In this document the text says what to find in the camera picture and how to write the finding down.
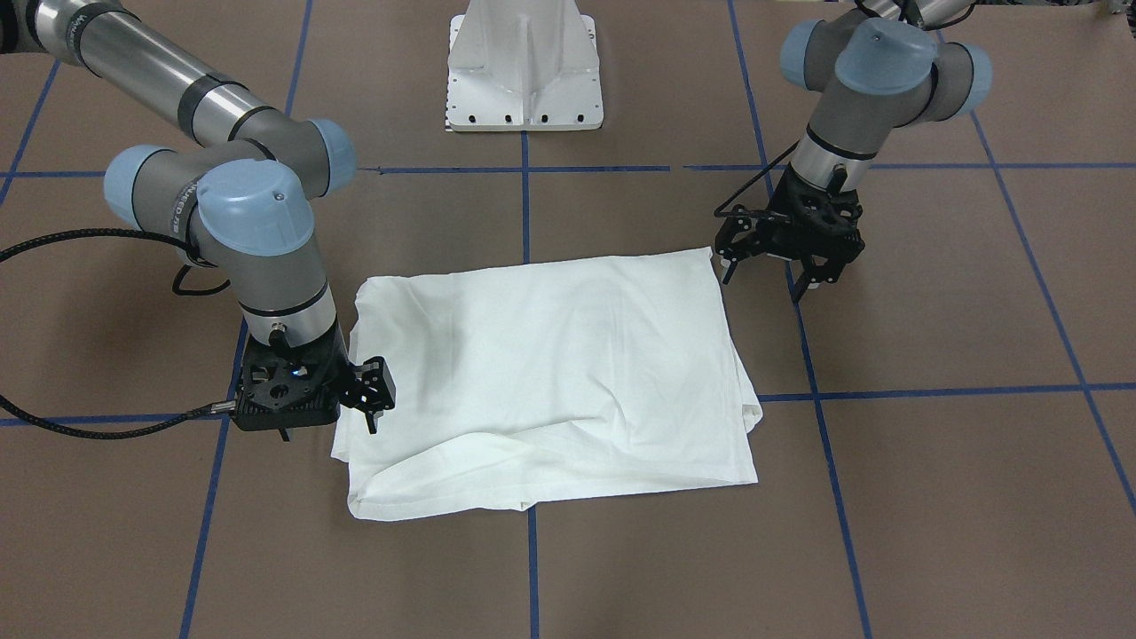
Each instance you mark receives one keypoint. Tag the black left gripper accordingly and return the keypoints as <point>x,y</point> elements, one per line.
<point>748,238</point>

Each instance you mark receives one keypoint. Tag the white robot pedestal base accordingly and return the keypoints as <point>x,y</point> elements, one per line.
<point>523,66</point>

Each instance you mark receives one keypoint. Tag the left silver-grey robot arm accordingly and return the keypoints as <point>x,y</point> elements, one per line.
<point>876,68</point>

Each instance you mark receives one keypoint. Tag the white long-sleeve printed shirt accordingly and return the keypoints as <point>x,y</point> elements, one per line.
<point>526,384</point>

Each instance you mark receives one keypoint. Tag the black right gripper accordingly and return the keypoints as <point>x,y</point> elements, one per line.
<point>370,389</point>

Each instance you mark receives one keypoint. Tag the right silver-grey robot arm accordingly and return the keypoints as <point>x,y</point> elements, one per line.
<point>241,203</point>

